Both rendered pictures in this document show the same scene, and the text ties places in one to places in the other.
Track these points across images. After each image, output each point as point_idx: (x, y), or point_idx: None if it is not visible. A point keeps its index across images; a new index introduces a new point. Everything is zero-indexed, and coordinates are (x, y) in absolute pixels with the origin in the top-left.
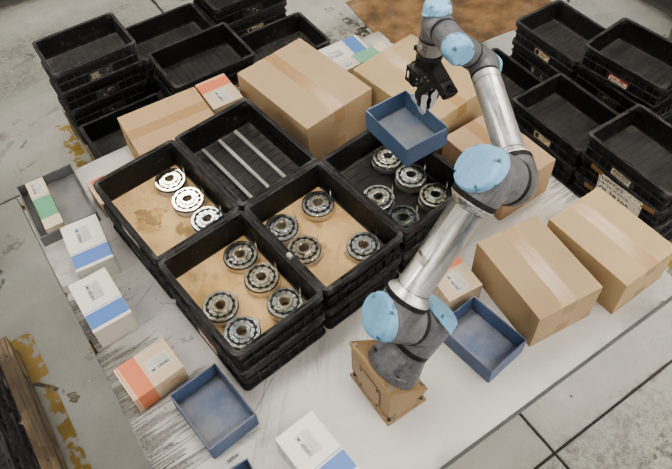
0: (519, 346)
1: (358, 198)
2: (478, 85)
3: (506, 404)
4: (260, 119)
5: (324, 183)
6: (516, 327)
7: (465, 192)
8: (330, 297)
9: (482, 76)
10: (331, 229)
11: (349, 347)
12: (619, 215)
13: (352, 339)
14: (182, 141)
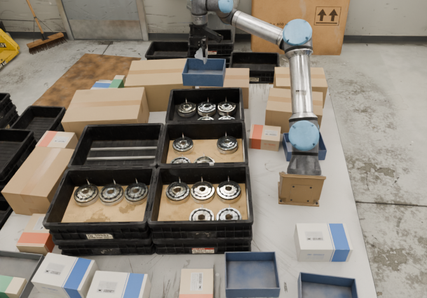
0: (321, 135)
1: (205, 122)
2: (239, 20)
3: (339, 161)
4: (105, 130)
5: (174, 135)
6: None
7: (300, 46)
8: None
9: (238, 15)
10: (201, 150)
11: (262, 194)
12: None
13: (259, 190)
14: None
